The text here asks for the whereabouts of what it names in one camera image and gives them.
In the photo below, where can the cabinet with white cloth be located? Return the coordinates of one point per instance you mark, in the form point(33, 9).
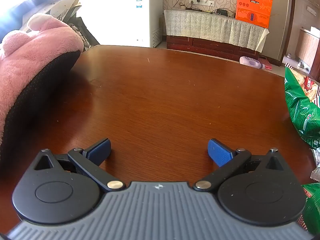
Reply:
point(212, 25)

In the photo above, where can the orange gift box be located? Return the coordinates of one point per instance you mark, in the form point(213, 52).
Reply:
point(253, 7)

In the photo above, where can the pale snack wrapper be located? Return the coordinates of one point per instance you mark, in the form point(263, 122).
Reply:
point(315, 173)

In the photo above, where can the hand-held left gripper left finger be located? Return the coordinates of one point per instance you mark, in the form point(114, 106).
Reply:
point(98, 150)

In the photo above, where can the printed cardboard box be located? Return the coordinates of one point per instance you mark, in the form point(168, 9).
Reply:
point(61, 10)

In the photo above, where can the wooden side cabinet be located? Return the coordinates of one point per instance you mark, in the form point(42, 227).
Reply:
point(308, 47)

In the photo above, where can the black router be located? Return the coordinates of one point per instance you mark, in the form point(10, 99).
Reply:
point(221, 11)

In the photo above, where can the black metal frame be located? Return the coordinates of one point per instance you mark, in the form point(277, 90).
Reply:
point(82, 30)

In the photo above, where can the white detergent bottle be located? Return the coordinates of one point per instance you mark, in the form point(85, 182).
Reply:
point(250, 62)

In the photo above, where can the white wall sockets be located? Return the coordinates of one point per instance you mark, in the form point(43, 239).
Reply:
point(200, 1)

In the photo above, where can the white chest freezer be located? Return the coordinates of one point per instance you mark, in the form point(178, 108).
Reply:
point(125, 10)

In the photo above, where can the silver printed snack packet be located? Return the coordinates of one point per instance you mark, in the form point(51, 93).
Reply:
point(316, 155)

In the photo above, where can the dark wooden television cabinet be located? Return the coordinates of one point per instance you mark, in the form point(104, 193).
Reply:
point(212, 47)

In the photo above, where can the green striped snack bag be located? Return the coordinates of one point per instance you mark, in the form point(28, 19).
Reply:
point(312, 205)
point(300, 105)

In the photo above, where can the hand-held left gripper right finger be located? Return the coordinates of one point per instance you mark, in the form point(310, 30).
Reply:
point(220, 152)

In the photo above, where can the pink plush slipper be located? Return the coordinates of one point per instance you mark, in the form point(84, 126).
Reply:
point(32, 55)

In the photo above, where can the red floor mat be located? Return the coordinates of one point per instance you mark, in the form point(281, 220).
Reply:
point(267, 65)

